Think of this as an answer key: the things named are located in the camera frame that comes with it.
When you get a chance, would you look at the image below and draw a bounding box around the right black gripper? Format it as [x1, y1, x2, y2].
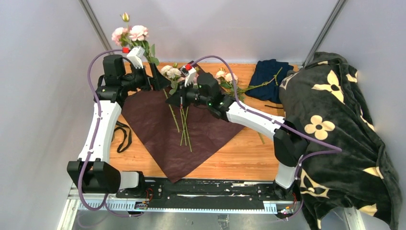
[166, 79, 212, 109]

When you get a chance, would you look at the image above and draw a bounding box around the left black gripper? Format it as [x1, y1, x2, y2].
[121, 62, 171, 92]

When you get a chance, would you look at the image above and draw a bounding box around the maroon wrapping paper sheet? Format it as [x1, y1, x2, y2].
[110, 91, 244, 182]

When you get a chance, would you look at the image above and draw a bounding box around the pink fake flower stem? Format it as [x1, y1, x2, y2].
[111, 12, 159, 66]

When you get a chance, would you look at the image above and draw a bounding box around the pink fake flower bunch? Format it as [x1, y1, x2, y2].
[160, 63, 199, 151]

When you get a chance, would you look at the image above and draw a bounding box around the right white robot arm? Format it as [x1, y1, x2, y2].
[166, 73, 308, 200]

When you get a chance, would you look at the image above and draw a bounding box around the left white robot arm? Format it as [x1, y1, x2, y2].
[67, 55, 170, 198]

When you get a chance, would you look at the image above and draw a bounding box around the small pink flower pair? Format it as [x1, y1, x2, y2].
[214, 69, 283, 140]

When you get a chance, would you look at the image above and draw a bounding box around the black printed ribbon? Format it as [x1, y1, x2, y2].
[111, 120, 133, 154]

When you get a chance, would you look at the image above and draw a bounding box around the dark blue folded cloth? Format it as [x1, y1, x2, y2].
[245, 59, 293, 104]

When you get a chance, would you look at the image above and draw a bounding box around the black floral blanket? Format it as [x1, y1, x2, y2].
[279, 52, 402, 230]

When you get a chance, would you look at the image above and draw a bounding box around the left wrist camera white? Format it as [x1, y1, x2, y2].
[126, 46, 145, 69]

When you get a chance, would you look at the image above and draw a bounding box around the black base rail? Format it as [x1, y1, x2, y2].
[114, 177, 301, 214]

